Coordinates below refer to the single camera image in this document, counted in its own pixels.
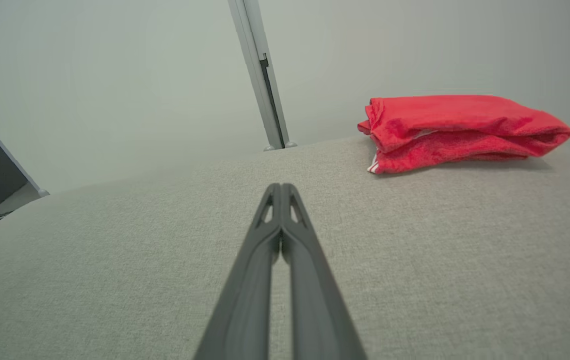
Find red Bulls jersey white sleeves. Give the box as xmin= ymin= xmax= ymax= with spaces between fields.
xmin=357 ymin=94 xmax=570 ymax=154

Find dark cabinet with cables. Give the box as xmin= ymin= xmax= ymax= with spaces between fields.
xmin=0 ymin=97 xmax=50 ymax=197

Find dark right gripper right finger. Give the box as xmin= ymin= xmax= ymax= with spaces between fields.
xmin=281 ymin=183 xmax=369 ymax=360

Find grey partition post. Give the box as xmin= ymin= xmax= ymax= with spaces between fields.
xmin=227 ymin=0 xmax=291 ymax=151

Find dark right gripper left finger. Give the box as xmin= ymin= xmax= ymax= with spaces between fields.
xmin=194 ymin=183 xmax=283 ymax=360

